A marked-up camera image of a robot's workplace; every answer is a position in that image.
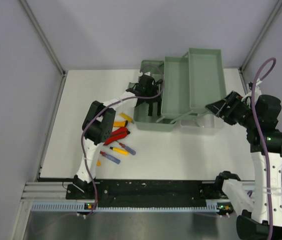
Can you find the yellow utility knife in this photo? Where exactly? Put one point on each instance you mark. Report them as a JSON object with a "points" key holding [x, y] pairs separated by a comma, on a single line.
{"points": [[127, 117]]}

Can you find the left aluminium frame post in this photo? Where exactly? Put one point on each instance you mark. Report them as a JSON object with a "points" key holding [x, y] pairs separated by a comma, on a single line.
{"points": [[41, 36]]}

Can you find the yellow black screwdriver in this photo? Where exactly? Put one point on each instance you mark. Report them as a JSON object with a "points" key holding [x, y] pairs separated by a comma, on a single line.
{"points": [[120, 151]]}

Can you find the red black pliers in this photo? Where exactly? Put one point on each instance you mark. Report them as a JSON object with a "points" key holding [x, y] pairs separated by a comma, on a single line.
{"points": [[116, 135]]}

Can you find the steel claw hammer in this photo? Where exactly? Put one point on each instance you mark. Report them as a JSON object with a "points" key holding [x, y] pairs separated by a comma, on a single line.
{"points": [[158, 107]]}

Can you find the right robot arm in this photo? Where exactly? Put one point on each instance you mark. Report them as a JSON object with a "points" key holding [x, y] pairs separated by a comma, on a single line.
{"points": [[258, 218]]}

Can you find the orange utility knife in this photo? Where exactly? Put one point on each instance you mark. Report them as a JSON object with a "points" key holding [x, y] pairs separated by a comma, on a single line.
{"points": [[120, 124]]}

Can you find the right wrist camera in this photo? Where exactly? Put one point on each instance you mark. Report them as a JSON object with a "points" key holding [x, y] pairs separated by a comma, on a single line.
{"points": [[254, 86]]}

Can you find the aluminium frame post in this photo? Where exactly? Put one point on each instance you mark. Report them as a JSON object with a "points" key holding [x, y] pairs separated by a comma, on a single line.
{"points": [[41, 36], [262, 34]]}

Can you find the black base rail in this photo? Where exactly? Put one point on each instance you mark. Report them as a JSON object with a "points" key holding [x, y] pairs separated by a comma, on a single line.
{"points": [[116, 193]]}

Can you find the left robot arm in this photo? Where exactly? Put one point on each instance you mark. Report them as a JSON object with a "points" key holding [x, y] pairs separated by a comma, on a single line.
{"points": [[98, 124]]}

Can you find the grey cable duct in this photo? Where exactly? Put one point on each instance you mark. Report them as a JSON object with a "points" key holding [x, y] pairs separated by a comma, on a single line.
{"points": [[67, 206]]}

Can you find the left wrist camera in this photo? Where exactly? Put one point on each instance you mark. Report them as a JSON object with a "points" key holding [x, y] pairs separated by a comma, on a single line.
{"points": [[144, 73]]}

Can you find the right aluminium frame post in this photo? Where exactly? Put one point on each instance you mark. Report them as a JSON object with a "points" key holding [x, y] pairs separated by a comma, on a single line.
{"points": [[262, 34]]}

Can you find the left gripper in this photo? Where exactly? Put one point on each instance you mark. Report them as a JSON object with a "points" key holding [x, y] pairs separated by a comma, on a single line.
{"points": [[152, 86]]}

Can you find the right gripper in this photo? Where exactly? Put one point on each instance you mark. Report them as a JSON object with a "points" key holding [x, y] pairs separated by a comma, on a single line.
{"points": [[220, 107]]}

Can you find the black rubber mallet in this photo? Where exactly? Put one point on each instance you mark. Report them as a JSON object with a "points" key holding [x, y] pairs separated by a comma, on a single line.
{"points": [[150, 108]]}

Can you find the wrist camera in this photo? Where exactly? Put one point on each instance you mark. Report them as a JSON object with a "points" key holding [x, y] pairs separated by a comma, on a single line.
{"points": [[144, 73], [254, 86]]}

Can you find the green plastic toolbox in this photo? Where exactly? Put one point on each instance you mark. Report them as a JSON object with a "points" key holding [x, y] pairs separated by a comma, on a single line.
{"points": [[191, 82]]}

